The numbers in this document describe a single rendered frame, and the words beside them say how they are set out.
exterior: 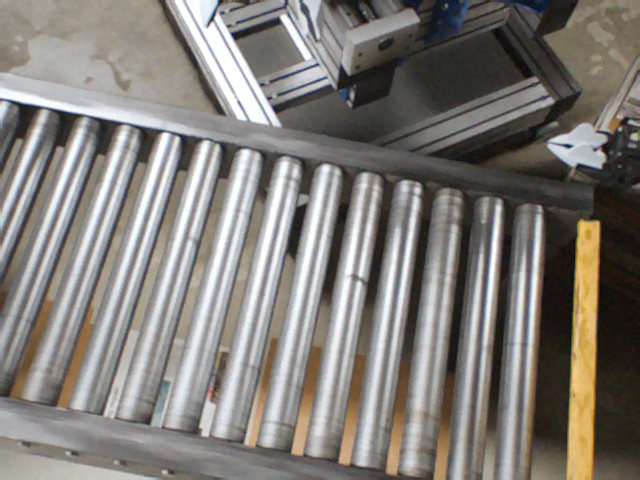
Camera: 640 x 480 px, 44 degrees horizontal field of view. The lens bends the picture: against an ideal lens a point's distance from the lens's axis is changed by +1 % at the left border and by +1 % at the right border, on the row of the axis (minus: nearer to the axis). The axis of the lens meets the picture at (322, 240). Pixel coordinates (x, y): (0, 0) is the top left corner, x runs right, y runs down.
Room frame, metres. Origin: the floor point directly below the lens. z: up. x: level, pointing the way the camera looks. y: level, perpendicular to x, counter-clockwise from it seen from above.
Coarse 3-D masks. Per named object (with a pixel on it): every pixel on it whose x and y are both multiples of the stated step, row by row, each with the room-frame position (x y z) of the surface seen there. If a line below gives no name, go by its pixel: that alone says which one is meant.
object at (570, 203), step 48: (0, 96) 0.67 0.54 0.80; (48, 96) 0.68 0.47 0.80; (96, 96) 0.70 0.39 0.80; (144, 144) 0.66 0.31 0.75; (192, 144) 0.66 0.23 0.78; (240, 144) 0.66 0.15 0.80; (288, 144) 0.67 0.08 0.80; (336, 144) 0.69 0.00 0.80; (384, 192) 0.65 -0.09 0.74; (432, 192) 0.65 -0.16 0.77; (480, 192) 0.65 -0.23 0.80; (528, 192) 0.66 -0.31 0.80; (576, 192) 0.67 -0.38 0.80
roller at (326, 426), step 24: (360, 192) 0.61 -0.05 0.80; (360, 216) 0.57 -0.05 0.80; (360, 240) 0.53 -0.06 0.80; (360, 264) 0.49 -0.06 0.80; (336, 288) 0.45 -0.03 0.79; (360, 288) 0.45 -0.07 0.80; (336, 312) 0.41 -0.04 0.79; (360, 312) 0.42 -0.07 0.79; (336, 336) 0.37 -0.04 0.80; (336, 360) 0.34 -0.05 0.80; (336, 384) 0.30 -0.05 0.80; (312, 408) 0.27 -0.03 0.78; (336, 408) 0.27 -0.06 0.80; (312, 432) 0.23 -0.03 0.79; (336, 432) 0.24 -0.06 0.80; (312, 456) 0.20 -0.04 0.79; (336, 456) 0.21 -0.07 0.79
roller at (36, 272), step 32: (96, 128) 0.64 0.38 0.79; (64, 160) 0.58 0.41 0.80; (64, 192) 0.52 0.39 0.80; (64, 224) 0.47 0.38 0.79; (32, 256) 0.41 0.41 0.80; (32, 288) 0.36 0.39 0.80; (0, 320) 0.31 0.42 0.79; (32, 320) 0.32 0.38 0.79; (0, 352) 0.27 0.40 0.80; (0, 384) 0.23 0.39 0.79
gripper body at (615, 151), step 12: (624, 120) 0.81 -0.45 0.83; (624, 132) 0.78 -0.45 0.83; (636, 132) 0.79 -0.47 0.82; (612, 144) 0.79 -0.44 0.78; (624, 144) 0.76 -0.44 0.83; (636, 144) 0.76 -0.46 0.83; (612, 156) 0.76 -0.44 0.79; (624, 156) 0.74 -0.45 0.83; (636, 156) 0.75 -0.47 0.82; (612, 168) 0.74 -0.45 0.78; (624, 168) 0.74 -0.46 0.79; (636, 168) 0.74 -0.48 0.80; (624, 180) 0.74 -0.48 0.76
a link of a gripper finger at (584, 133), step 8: (576, 128) 0.79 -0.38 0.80; (584, 128) 0.79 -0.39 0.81; (592, 128) 0.79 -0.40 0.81; (560, 136) 0.79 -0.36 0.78; (568, 136) 0.79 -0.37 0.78; (576, 136) 0.79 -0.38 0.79; (584, 136) 0.79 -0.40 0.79; (592, 136) 0.79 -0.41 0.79; (600, 136) 0.79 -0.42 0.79; (560, 144) 0.78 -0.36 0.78; (568, 144) 0.78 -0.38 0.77; (576, 144) 0.78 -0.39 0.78; (592, 144) 0.79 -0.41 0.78; (600, 144) 0.79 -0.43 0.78
